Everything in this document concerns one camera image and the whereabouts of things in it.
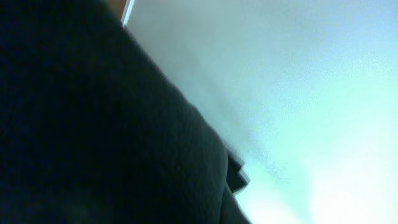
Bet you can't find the dark green t-shirt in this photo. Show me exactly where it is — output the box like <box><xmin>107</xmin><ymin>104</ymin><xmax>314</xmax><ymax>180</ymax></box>
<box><xmin>1</xmin><ymin>0</ymin><xmax>247</xmax><ymax>224</ymax></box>

